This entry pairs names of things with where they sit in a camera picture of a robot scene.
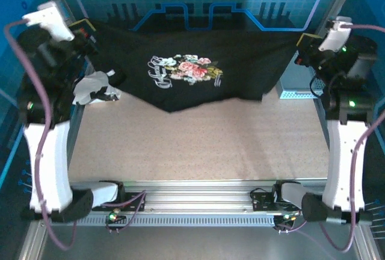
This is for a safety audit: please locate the black floral print t-shirt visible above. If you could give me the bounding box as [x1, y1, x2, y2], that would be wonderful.
[90, 20, 304, 113]

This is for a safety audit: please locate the white crumpled t-shirt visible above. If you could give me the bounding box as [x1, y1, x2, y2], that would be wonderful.
[72, 71, 123, 106]

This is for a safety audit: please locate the grey perforated plastic basket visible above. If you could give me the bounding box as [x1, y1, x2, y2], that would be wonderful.
[278, 58, 327, 100]

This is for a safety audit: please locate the small LED circuit board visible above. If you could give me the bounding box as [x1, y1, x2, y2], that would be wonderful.
[273, 213, 298, 224]
[105, 211, 127, 224]

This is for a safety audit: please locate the grey metal front panel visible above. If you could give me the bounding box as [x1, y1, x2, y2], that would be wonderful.
[17, 205, 381, 260]

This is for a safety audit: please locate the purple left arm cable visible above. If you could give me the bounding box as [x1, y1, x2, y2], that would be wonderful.
[3, 20, 147, 250]

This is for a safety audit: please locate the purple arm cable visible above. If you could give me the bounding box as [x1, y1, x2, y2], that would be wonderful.
[3, 20, 147, 250]
[275, 24, 385, 252]

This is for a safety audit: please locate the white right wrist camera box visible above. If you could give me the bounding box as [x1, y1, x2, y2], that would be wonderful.
[318, 16, 355, 52]

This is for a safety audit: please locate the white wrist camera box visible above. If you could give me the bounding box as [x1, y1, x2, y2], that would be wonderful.
[318, 16, 355, 52]
[22, 1, 75, 43]

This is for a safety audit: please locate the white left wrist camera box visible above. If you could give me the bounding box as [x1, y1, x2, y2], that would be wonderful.
[22, 1, 75, 43]

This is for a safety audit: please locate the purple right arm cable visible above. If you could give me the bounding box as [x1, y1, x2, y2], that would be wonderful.
[275, 24, 385, 252]

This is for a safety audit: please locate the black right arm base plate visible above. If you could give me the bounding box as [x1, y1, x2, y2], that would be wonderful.
[250, 190, 307, 212]

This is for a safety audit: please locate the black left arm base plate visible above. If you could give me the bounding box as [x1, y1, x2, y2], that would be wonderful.
[91, 191, 147, 212]

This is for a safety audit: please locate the aluminium mounting rail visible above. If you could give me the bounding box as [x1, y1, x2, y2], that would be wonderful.
[69, 179, 331, 212]

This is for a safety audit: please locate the grey slotted cable duct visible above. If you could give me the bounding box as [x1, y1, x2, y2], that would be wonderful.
[75, 214, 277, 228]

